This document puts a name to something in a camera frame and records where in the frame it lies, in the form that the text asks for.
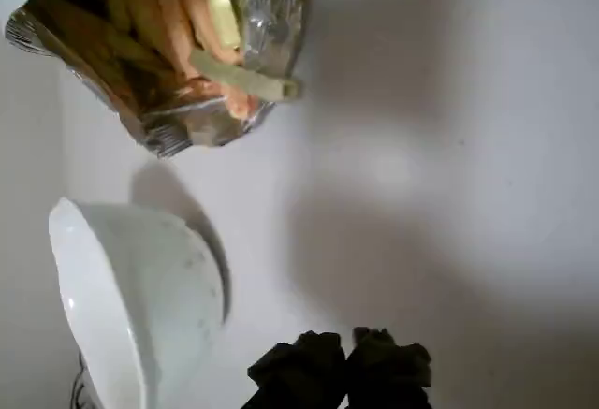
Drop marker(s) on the white ceramic bowl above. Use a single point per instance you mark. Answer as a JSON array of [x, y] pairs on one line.
[[140, 287]]

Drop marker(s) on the white veggie straws packet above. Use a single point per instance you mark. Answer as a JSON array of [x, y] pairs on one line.
[[164, 140]]

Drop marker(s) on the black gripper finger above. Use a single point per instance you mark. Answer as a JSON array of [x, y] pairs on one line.
[[304, 371], [388, 371]]

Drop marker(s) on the orange veggie straw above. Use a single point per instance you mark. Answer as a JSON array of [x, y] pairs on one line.
[[187, 16]]

